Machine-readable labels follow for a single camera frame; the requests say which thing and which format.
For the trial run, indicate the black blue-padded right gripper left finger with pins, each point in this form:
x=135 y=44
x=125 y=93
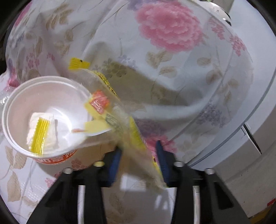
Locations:
x=60 y=203

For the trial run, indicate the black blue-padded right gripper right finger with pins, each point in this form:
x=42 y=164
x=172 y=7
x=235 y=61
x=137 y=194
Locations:
x=201 y=196

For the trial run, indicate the yellow clear snack bag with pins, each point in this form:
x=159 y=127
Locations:
x=109 y=116

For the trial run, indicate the white refrigerator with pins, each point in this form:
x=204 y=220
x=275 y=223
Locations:
x=243 y=154

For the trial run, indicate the orange white noodle bowl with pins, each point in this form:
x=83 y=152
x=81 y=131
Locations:
x=60 y=101

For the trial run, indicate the clear crumpled plastic film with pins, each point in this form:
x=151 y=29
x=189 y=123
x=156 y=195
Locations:
x=4 y=95

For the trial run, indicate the floral cloth cover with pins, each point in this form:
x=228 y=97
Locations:
x=178 y=69

